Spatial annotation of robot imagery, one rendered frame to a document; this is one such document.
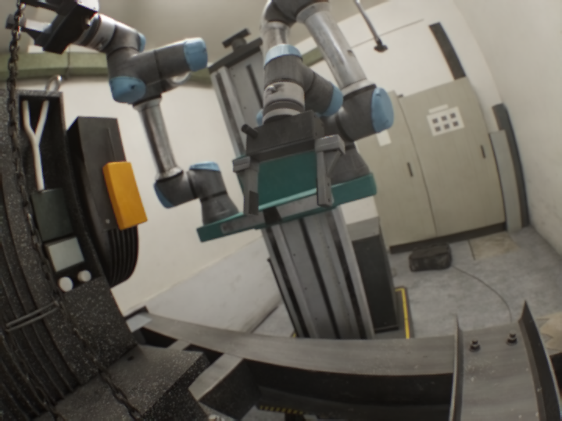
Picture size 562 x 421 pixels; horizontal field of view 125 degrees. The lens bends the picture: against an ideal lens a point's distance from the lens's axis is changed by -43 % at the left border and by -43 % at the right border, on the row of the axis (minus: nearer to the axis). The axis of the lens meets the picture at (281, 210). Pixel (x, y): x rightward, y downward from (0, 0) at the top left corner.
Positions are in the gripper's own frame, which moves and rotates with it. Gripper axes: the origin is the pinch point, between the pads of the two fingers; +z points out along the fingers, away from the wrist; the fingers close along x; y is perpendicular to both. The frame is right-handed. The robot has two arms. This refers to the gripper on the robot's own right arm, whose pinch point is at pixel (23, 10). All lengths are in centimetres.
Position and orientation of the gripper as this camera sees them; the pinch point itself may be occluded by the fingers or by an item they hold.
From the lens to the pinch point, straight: 56.3
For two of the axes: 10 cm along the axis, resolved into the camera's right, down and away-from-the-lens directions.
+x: -9.0, 3.1, 3.0
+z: -2.4, 2.0, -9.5
